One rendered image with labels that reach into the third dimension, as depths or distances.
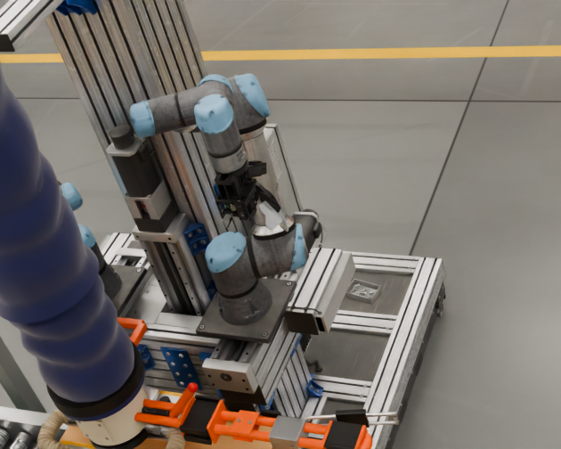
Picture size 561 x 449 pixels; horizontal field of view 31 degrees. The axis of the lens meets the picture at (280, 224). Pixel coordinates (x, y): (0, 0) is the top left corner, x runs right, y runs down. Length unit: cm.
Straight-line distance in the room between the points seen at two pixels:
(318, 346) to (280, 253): 121
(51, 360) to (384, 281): 198
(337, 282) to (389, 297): 100
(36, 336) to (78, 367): 13
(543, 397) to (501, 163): 138
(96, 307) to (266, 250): 60
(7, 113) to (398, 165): 314
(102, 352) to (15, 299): 25
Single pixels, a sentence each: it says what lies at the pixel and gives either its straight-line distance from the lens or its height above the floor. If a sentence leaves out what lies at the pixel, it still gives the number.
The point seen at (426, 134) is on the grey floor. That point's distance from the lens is 502.
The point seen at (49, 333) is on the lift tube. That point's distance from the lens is 218.
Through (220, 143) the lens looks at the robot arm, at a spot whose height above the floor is 180.
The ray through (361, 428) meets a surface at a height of 120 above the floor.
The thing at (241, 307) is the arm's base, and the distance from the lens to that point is 271.
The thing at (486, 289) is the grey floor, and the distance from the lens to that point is 415.
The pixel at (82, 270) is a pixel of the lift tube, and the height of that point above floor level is 164.
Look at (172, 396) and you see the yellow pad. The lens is 259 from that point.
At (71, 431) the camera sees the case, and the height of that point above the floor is 94.
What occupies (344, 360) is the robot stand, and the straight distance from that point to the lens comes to 371.
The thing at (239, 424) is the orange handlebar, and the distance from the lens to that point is 231.
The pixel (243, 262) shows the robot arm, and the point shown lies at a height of 123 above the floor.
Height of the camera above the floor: 291
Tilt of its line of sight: 38 degrees down
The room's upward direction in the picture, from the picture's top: 18 degrees counter-clockwise
